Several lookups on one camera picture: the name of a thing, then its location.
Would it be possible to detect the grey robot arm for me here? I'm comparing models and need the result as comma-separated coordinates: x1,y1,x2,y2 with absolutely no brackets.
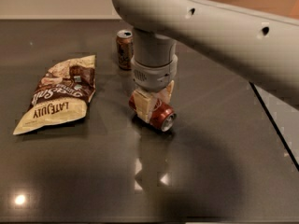
112,0,299,108

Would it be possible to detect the brown chip bag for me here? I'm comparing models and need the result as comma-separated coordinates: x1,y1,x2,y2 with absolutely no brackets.
13,55,96,135

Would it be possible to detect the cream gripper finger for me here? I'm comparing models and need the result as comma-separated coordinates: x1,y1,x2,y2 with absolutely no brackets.
133,88,161,123
157,80,175,104

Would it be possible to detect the grey side table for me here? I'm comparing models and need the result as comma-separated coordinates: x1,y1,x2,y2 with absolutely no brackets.
250,84,299,171

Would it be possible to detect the red coke can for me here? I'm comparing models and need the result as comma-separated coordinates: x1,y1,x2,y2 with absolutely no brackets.
129,95,176,132

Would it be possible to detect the brown upright soda can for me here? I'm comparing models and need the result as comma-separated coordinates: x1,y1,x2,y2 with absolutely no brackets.
116,30,134,70

